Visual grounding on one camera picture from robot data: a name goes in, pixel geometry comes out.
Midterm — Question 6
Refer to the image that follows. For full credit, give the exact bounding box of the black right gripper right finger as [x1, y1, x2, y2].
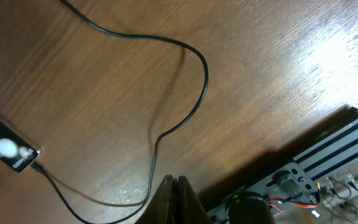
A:
[176, 176, 213, 224]

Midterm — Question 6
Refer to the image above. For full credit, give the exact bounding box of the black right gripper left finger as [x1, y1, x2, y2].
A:
[135, 174, 176, 224]

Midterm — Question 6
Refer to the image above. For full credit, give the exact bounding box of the black USB charging cable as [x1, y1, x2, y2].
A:
[31, 0, 209, 224]

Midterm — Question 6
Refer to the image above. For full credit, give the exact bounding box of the black Galaxy smartphone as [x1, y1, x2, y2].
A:
[0, 119, 40, 172]

